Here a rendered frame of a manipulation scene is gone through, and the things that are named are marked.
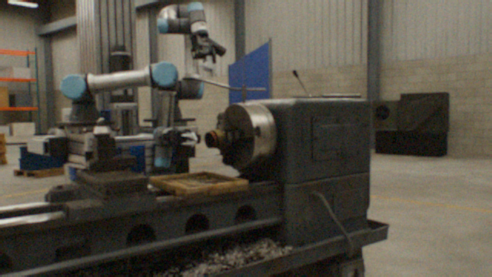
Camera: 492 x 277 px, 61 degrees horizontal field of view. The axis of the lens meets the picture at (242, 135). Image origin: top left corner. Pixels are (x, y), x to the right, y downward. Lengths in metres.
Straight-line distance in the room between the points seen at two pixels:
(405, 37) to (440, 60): 1.12
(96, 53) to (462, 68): 10.17
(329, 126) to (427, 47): 10.06
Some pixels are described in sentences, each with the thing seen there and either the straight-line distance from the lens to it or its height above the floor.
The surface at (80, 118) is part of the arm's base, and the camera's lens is 2.18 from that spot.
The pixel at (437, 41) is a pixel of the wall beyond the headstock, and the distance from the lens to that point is 11.98.
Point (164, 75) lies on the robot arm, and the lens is 1.99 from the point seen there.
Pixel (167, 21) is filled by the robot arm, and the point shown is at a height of 1.63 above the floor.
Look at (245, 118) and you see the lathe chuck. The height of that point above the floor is 1.17.
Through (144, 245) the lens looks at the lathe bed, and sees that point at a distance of 1.64.
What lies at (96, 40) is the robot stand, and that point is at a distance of 2.45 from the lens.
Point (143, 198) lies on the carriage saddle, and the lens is 1.52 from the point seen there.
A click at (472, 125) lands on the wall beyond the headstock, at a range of 11.62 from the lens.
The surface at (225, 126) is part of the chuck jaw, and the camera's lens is 1.94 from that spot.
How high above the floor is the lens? 1.21
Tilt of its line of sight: 4 degrees down
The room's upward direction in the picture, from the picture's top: 1 degrees counter-clockwise
